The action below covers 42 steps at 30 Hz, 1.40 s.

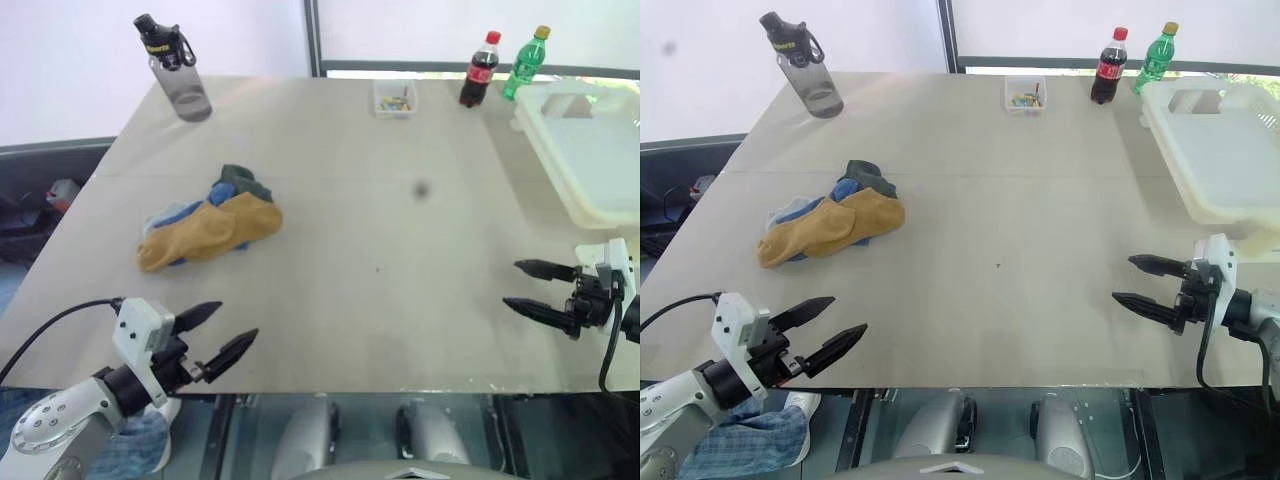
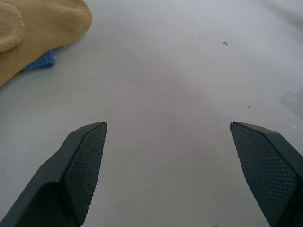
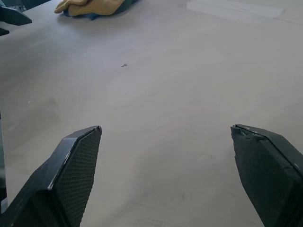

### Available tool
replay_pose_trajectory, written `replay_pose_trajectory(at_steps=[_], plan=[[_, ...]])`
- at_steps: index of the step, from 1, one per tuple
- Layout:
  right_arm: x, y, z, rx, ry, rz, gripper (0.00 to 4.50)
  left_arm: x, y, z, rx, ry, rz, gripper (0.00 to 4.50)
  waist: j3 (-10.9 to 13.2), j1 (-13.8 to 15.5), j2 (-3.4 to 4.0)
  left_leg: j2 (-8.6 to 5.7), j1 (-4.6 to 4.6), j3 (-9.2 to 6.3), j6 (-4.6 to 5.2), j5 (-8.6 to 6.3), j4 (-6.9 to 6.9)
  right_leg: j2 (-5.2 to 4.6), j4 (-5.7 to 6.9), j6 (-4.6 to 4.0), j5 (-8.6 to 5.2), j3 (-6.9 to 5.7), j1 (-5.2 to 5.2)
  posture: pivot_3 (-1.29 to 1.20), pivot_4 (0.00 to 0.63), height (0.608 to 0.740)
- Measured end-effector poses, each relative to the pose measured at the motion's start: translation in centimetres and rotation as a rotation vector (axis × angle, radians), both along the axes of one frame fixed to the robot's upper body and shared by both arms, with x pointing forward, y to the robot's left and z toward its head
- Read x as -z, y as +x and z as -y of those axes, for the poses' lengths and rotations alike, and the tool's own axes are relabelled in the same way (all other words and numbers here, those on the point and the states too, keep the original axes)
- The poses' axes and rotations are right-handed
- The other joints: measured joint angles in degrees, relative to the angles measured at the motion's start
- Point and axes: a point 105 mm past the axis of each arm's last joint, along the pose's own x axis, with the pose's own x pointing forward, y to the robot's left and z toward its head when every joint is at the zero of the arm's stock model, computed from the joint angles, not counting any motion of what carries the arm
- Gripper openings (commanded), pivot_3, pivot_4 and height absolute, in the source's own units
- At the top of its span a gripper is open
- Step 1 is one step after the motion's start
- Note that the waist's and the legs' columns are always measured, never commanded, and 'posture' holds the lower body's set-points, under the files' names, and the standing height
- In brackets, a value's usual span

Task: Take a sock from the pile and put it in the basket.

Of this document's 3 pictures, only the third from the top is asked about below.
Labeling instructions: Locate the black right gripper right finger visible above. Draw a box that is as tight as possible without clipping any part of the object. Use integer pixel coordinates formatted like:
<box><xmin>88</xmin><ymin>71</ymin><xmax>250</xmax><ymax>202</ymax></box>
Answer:
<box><xmin>230</xmin><ymin>124</ymin><xmax>303</xmax><ymax>227</ymax></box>

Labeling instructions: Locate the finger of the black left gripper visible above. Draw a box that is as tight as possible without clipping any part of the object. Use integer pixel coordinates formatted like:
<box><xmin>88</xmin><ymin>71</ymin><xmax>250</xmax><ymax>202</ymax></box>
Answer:
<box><xmin>0</xmin><ymin>125</ymin><xmax>103</xmax><ymax>227</ymax></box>
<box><xmin>0</xmin><ymin>6</ymin><xmax>33</xmax><ymax>26</ymax></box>

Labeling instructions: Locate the blue cloth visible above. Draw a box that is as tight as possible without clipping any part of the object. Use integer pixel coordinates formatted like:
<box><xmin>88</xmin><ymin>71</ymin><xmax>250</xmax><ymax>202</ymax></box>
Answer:
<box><xmin>62</xmin><ymin>0</ymin><xmax>140</xmax><ymax>21</ymax></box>

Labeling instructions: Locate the yellow cloth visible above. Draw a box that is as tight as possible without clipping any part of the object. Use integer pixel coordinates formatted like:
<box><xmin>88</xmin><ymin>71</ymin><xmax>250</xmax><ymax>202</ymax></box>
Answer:
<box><xmin>54</xmin><ymin>0</ymin><xmax>128</xmax><ymax>17</ymax></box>

